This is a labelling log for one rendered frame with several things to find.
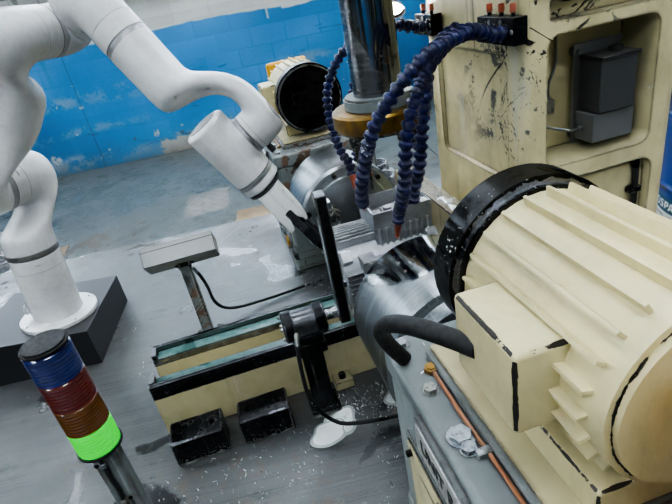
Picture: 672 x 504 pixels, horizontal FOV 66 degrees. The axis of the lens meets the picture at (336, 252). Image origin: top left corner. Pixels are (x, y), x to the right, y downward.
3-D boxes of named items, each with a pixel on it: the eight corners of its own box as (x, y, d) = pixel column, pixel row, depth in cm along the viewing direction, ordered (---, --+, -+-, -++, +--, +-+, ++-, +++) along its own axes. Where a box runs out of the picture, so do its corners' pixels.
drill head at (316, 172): (366, 202, 162) (353, 124, 151) (411, 250, 130) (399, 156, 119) (290, 223, 158) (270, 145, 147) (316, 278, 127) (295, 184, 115)
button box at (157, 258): (220, 255, 127) (215, 235, 128) (216, 249, 120) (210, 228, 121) (150, 275, 124) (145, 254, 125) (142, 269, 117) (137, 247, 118)
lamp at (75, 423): (112, 401, 75) (99, 377, 73) (106, 430, 70) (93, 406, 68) (69, 414, 74) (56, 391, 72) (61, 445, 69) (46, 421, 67)
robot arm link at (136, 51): (178, 2, 96) (290, 126, 101) (119, 63, 98) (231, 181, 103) (163, -13, 88) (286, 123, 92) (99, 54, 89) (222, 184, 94)
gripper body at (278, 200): (243, 186, 106) (281, 221, 111) (249, 202, 97) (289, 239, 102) (270, 160, 105) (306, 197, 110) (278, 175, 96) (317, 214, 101)
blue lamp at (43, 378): (87, 353, 71) (73, 327, 69) (79, 381, 66) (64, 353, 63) (41, 366, 70) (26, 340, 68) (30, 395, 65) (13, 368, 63)
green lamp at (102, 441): (123, 422, 77) (112, 401, 75) (119, 453, 72) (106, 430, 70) (82, 436, 76) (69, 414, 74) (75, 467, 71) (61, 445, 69)
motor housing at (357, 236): (413, 264, 123) (404, 191, 114) (449, 305, 107) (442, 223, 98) (334, 288, 120) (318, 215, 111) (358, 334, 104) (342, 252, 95)
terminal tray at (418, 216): (413, 213, 112) (410, 182, 109) (434, 232, 103) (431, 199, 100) (362, 228, 110) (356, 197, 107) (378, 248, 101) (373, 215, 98)
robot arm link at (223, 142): (268, 150, 103) (235, 181, 104) (219, 100, 97) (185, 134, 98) (274, 161, 96) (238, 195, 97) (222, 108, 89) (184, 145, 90)
